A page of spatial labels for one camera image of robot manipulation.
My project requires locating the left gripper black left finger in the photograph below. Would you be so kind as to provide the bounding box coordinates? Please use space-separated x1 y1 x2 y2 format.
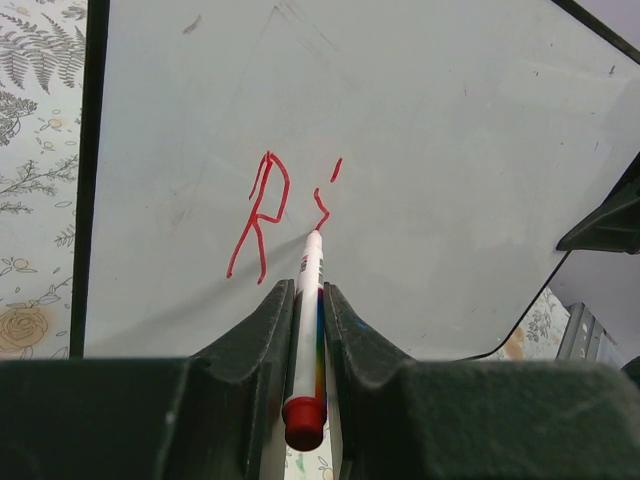
1 280 294 479

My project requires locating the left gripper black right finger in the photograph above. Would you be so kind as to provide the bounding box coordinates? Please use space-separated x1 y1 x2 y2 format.
324 284 639 479

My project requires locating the white marker pen red end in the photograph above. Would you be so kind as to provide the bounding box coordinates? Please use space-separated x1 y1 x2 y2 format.
282 230 327 452

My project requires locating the floral patterned table mat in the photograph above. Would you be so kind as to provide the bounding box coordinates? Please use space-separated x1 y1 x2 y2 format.
1 1 87 360

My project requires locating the white whiteboard black frame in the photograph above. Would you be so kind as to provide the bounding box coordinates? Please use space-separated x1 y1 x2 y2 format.
73 1 639 359

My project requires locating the aluminium frame rail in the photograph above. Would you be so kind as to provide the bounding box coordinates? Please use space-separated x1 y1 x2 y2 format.
556 302 626 369

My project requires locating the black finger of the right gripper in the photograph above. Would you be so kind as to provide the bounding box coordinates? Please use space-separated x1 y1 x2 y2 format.
556 155 640 253

